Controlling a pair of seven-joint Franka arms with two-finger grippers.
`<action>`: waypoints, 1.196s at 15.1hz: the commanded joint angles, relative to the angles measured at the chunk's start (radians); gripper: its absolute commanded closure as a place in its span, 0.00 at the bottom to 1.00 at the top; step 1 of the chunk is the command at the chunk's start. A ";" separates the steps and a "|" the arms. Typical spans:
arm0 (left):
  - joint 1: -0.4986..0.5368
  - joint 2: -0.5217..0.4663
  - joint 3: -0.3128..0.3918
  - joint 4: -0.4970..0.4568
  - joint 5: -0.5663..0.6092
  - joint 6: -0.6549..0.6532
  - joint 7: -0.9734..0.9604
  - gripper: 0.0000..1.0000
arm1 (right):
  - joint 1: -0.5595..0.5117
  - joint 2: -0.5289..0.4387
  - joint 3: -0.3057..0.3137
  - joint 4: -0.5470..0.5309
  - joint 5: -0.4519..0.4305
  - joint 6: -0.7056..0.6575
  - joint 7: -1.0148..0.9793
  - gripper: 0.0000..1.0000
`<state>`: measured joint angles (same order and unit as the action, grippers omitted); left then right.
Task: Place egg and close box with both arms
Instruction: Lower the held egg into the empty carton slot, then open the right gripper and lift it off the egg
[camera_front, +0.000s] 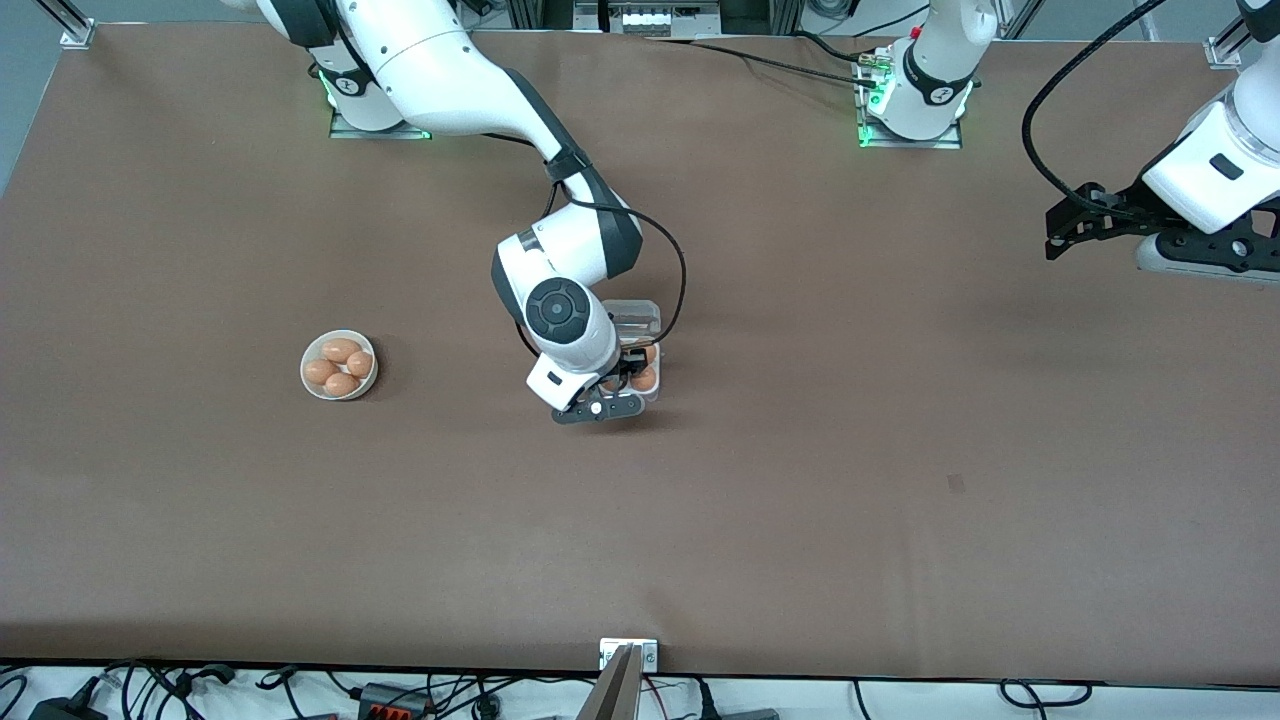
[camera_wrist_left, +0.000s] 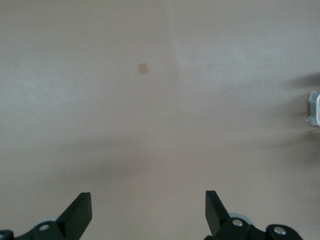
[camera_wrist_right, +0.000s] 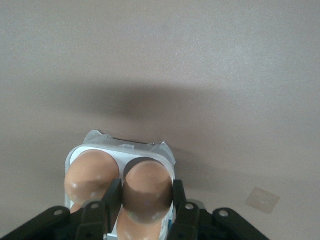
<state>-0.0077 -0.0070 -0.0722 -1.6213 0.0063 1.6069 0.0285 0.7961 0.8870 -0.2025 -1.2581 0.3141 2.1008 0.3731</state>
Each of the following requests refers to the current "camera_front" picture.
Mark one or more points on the black plug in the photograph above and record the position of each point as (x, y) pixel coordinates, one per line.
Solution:
(745, 715)

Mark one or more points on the grey power strip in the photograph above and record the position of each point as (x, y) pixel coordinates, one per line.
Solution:
(645, 20)

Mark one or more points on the metal table corner bracket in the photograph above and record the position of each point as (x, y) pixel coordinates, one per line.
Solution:
(1220, 52)
(78, 38)

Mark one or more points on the dark aluminium frame post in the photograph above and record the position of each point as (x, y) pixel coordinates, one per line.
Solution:
(540, 12)
(760, 12)

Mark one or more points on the clear plastic egg box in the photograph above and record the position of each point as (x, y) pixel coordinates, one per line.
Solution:
(640, 312)

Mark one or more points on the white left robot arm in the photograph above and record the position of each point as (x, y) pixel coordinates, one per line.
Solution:
(1183, 185)

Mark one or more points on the small metal table bracket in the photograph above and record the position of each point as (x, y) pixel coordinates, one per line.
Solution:
(650, 655)

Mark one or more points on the grey camera stand pole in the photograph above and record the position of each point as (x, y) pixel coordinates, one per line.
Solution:
(612, 695)

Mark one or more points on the black power adapter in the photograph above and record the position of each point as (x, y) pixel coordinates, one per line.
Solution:
(65, 712)

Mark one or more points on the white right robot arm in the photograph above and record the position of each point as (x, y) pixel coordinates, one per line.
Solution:
(450, 80)

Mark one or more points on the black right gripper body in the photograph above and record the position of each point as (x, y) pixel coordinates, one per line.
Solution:
(631, 364)

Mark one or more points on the black device orange clips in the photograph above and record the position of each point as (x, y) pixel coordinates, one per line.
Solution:
(385, 700)

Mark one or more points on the white round bowl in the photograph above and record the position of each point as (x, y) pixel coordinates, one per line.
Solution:
(366, 389)

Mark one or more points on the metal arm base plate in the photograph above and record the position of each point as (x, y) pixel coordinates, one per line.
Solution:
(350, 132)
(950, 143)

